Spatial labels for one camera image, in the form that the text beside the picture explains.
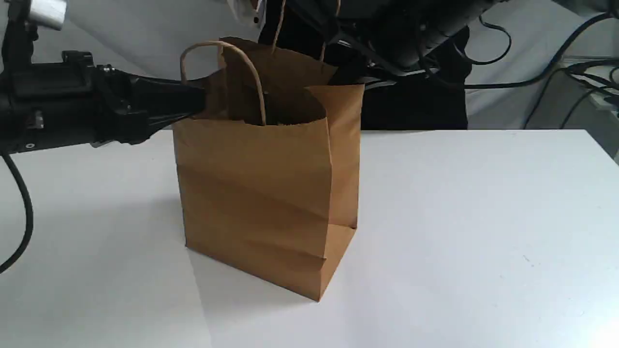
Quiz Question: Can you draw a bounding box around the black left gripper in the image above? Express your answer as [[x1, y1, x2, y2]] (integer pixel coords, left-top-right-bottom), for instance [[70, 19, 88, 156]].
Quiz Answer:
[[1, 51, 206, 154]]

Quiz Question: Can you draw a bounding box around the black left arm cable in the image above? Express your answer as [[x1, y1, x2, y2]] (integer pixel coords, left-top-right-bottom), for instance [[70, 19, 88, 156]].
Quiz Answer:
[[0, 152, 34, 274]]

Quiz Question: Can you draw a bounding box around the person forearm white sleeve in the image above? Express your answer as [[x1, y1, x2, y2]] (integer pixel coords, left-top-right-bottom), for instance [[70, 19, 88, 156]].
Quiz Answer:
[[226, 0, 266, 28]]

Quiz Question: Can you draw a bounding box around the brown paper bag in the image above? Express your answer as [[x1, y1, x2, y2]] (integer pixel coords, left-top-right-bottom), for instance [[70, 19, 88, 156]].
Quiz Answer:
[[172, 0, 365, 303]]

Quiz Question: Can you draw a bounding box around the black cable bundle right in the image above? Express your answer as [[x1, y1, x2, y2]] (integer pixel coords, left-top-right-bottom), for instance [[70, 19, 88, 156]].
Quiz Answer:
[[522, 56, 619, 130]]

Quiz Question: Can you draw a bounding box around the person torso dark clothing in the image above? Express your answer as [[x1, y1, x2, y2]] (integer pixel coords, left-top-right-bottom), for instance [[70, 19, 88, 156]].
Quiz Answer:
[[258, 0, 472, 131]]

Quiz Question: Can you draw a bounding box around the white backdrop cloth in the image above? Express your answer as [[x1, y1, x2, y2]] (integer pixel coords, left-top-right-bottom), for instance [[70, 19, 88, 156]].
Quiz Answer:
[[32, 0, 618, 129]]

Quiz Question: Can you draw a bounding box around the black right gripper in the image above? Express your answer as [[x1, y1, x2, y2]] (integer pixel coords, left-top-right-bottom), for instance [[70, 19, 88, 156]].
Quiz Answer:
[[329, 0, 496, 87]]

